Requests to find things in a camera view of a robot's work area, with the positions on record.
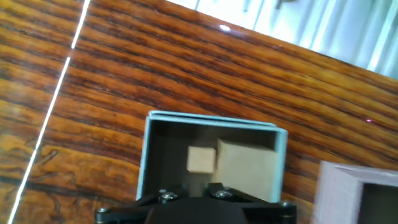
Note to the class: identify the light blue cardboard box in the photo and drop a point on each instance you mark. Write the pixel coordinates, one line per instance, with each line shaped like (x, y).
(168, 149)

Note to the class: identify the glossy wood-grain board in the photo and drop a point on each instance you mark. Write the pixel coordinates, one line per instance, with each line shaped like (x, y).
(155, 68)

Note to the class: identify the small wooden cube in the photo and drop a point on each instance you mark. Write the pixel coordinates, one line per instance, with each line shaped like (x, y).
(201, 159)

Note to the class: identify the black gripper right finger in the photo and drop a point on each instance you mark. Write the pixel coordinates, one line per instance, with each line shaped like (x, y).
(261, 208)

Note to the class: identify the pink cardboard box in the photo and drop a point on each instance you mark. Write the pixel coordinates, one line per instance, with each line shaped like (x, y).
(335, 196)

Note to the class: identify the large wooden cube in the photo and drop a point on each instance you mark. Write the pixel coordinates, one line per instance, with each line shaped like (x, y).
(248, 171)

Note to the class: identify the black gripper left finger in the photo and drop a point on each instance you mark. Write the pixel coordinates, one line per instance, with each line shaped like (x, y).
(133, 207)

